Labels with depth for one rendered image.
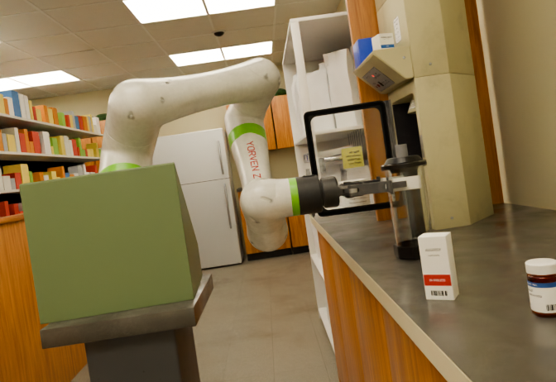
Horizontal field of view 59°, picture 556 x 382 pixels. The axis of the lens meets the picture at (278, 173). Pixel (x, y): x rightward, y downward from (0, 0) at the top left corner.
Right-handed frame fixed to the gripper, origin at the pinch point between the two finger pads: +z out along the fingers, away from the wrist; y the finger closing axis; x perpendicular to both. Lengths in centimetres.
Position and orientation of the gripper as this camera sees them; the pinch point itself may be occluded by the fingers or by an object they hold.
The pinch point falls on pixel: (404, 182)
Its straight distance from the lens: 122.0
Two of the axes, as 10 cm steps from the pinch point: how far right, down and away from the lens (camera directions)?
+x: 1.3, 9.9, 0.1
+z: 9.9, -1.3, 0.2
